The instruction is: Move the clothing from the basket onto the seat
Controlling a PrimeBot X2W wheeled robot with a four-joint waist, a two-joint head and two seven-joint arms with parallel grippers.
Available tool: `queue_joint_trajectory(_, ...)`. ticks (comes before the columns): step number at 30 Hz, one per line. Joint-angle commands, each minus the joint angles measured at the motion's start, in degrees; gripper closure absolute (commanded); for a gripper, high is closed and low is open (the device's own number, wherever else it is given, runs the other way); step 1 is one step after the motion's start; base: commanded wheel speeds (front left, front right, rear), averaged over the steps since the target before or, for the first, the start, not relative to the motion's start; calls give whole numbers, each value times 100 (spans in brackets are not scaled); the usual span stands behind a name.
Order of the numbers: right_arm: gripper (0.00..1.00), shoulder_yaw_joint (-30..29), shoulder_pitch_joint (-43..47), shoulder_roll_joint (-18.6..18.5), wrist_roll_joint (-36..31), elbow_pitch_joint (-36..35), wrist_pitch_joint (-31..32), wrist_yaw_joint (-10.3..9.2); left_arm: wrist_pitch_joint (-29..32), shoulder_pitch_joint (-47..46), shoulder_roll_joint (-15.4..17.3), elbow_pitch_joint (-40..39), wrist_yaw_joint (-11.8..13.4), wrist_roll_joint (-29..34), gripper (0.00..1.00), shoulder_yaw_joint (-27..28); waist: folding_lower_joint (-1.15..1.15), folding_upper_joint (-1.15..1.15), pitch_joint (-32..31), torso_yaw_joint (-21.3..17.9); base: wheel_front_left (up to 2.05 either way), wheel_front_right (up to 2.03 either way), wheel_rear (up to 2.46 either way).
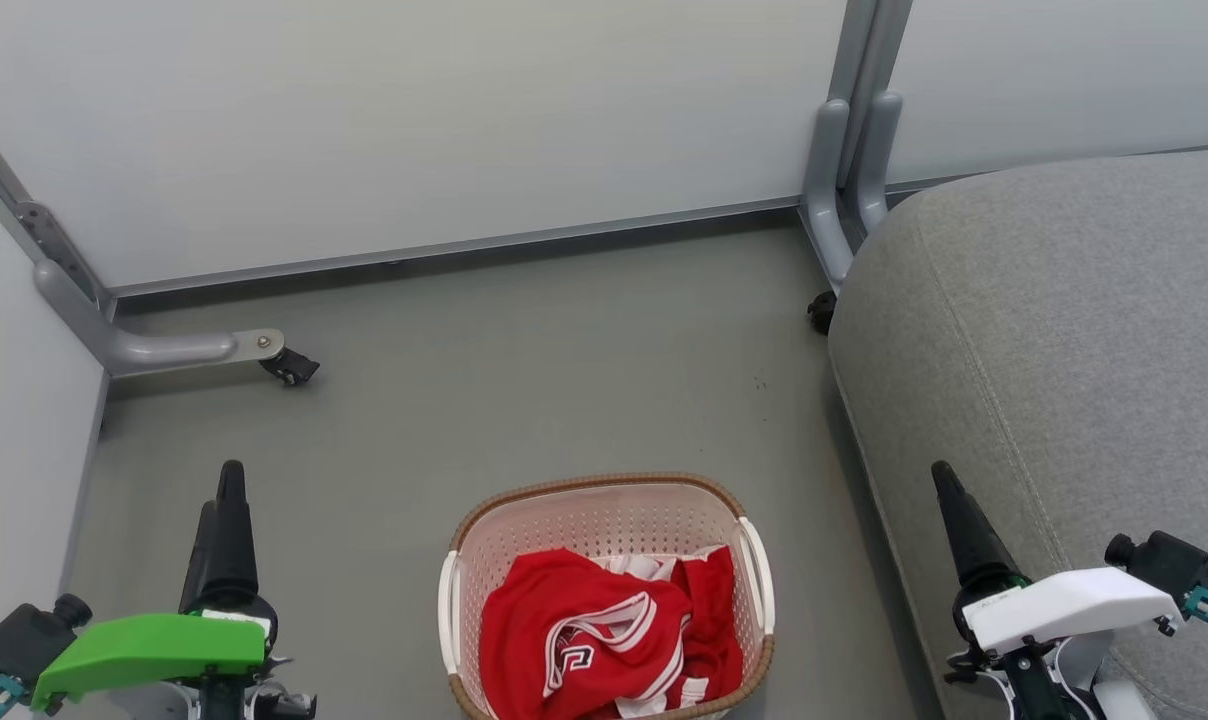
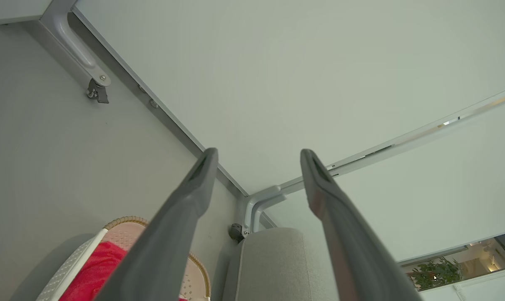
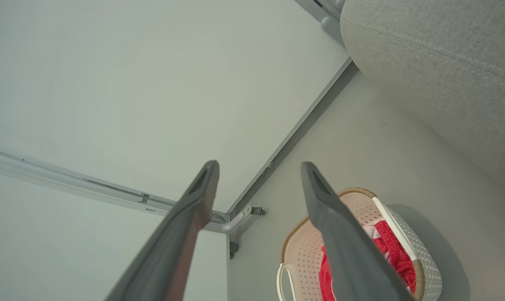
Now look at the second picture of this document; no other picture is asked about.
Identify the cream perforated laundry basket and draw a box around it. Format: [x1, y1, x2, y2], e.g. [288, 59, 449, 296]
[37, 216, 212, 301]

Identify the green potted plant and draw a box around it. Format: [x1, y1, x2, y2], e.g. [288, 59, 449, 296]
[407, 257, 464, 291]

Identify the grey upholstered chair seat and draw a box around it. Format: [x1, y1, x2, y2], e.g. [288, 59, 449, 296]
[222, 227, 341, 301]

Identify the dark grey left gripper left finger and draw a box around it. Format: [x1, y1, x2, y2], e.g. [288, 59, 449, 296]
[94, 147, 219, 301]

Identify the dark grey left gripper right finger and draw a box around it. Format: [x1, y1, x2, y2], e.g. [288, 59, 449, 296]
[300, 149, 423, 301]

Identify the black caster wheel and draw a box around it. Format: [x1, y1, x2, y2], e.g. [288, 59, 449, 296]
[229, 223, 247, 243]
[86, 79, 110, 104]

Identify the red garment with white trim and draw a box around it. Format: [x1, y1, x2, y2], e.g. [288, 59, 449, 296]
[59, 241, 130, 301]

